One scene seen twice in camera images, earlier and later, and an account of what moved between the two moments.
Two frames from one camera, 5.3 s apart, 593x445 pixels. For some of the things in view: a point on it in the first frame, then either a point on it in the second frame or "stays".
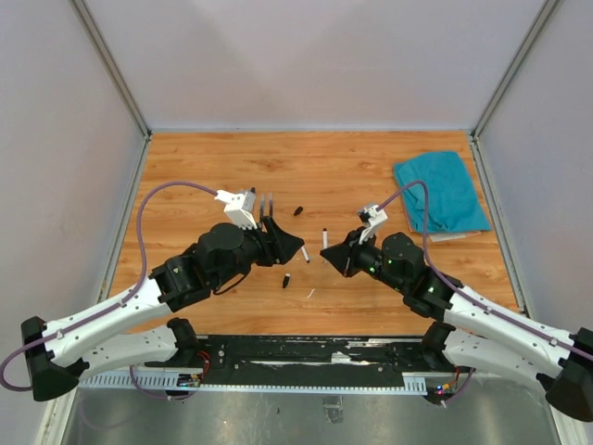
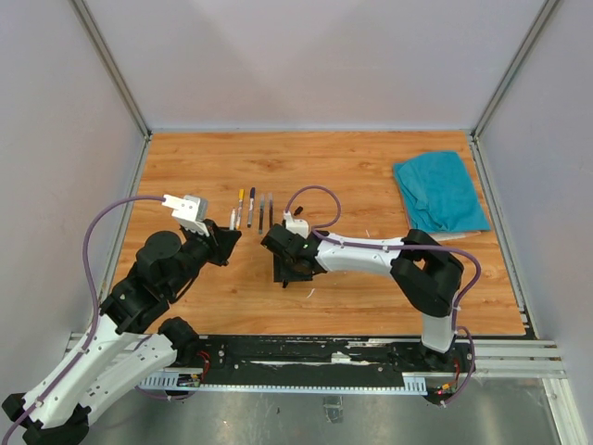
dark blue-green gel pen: x=261 y=208 stays
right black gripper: x=344 y=256 → x=281 y=273
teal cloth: x=453 y=203 stays
